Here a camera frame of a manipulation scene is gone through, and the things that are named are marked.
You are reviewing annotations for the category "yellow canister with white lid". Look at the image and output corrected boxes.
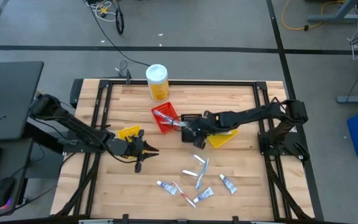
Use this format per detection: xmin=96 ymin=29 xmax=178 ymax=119
xmin=145 ymin=63 xmax=170 ymax=102

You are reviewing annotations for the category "long black floor cable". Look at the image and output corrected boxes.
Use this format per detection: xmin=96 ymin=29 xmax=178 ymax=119
xmin=87 ymin=0 xmax=151 ymax=68

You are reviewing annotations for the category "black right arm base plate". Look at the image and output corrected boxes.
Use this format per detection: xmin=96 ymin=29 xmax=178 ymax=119
xmin=257 ymin=130 xmax=310 ymax=156

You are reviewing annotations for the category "black lower desk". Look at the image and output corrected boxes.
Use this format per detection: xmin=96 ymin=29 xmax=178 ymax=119
xmin=0 ymin=138 xmax=34 ymax=217

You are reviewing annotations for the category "small white toothpaste tube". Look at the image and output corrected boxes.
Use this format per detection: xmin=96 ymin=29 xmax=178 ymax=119
xmin=193 ymin=186 xmax=214 ymax=204
xmin=156 ymin=180 xmax=178 ymax=196
xmin=218 ymin=174 xmax=238 ymax=195

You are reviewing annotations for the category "black computer mouse with light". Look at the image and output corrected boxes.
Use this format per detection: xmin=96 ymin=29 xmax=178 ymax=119
xmin=0 ymin=177 xmax=16 ymax=208

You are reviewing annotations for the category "black coiled cable loop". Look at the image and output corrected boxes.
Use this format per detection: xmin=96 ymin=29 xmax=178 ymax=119
xmin=115 ymin=0 xmax=126 ymax=35

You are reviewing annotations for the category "black slotted plastic basket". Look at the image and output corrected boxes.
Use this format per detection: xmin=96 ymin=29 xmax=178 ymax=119
xmin=180 ymin=113 xmax=209 ymax=144

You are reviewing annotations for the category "blue white toothbrush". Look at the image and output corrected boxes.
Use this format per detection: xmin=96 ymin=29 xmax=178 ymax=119
xmin=195 ymin=157 xmax=210 ymax=190
xmin=153 ymin=110 xmax=186 ymax=128

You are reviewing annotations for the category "yellow slotted plastic basket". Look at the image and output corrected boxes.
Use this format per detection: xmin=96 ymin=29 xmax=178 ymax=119
xmin=206 ymin=129 xmax=239 ymax=149
xmin=117 ymin=125 xmax=142 ymax=144

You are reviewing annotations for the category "red white toothbrush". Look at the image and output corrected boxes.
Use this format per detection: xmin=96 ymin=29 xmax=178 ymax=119
xmin=172 ymin=181 xmax=197 ymax=208

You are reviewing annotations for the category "red slotted plastic basket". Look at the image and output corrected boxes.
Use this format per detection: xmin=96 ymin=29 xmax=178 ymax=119
xmin=150 ymin=101 xmax=181 ymax=134

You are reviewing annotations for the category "grey desk leg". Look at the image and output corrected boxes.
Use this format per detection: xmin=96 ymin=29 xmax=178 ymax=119
xmin=336 ymin=95 xmax=358 ymax=105
xmin=306 ymin=0 xmax=358 ymax=23

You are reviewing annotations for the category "white cable bundle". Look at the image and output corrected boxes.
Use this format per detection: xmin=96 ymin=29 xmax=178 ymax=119
xmin=85 ymin=0 xmax=117 ymax=22

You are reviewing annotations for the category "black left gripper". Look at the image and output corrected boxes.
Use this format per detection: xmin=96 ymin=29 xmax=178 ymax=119
xmin=106 ymin=129 xmax=160 ymax=174

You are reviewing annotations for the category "yellow floor cable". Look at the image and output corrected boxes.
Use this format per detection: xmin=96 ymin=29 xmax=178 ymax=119
xmin=281 ymin=0 xmax=346 ymax=32

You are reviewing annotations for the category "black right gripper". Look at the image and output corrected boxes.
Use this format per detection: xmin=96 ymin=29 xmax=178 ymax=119
xmin=185 ymin=111 xmax=226 ymax=149

